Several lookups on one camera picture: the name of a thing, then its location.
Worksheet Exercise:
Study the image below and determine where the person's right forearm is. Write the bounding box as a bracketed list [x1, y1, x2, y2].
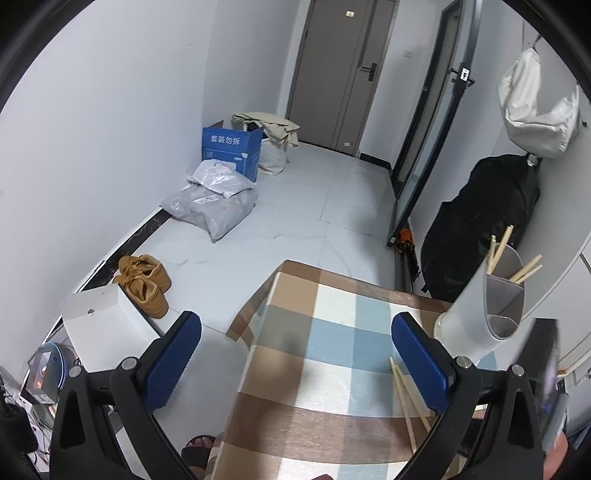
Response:
[542, 434, 573, 480]

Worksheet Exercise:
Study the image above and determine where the black slipper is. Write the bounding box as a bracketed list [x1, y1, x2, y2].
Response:
[181, 435, 218, 472]

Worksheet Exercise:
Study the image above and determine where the beige cloth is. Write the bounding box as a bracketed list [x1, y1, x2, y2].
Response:
[232, 112, 301, 148]

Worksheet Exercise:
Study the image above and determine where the white wood-trimmed wardrobe panel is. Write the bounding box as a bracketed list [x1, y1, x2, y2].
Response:
[522, 240, 591, 384]

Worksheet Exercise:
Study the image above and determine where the white utensil holder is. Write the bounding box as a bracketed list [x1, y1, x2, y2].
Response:
[433, 244, 527, 358]

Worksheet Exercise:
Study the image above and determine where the white box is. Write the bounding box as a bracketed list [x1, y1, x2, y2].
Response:
[60, 283, 164, 374]

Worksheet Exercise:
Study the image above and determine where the small grey plastic bag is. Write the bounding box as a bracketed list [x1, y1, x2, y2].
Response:
[187, 159, 258, 199]

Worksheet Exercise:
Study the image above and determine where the white fabric sack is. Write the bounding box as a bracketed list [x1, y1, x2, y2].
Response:
[257, 136, 291, 176]

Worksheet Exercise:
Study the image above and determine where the person's foot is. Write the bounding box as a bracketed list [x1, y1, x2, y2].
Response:
[185, 436, 217, 455]

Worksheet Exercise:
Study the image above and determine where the grey door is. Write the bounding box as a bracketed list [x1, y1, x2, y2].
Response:
[286, 0, 400, 158]

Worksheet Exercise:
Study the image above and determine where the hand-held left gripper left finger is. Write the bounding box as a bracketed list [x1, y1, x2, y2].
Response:
[48, 311, 202, 480]

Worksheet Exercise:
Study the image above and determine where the large grey plastic bag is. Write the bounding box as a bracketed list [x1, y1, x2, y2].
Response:
[159, 182, 259, 244]

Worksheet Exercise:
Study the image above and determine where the brown shoe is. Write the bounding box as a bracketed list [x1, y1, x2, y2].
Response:
[119, 254, 172, 294]
[113, 274, 169, 319]

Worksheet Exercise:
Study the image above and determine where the small screen device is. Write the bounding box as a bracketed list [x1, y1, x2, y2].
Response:
[25, 351, 65, 404]

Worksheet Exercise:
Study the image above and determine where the dark grey object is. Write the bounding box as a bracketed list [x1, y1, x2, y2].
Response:
[0, 367, 40, 480]

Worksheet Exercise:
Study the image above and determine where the blue cardboard box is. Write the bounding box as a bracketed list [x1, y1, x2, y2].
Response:
[202, 119, 265, 183]

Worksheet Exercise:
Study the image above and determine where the white hanging bag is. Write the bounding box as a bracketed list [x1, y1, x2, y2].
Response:
[497, 47, 583, 159]

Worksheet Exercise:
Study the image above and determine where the black hanging bag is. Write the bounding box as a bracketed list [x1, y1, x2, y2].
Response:
[421, 154, 541, 303]

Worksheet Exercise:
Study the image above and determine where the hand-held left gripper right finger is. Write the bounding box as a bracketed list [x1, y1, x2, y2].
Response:
[391, 312, 546, 480]

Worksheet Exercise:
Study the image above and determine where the checkered tablecloth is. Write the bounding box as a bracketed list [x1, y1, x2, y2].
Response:
[208, 260, 509, 480]

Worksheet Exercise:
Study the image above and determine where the black-framed glass door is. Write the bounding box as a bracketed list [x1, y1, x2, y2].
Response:
[390, 0, 483, 247]

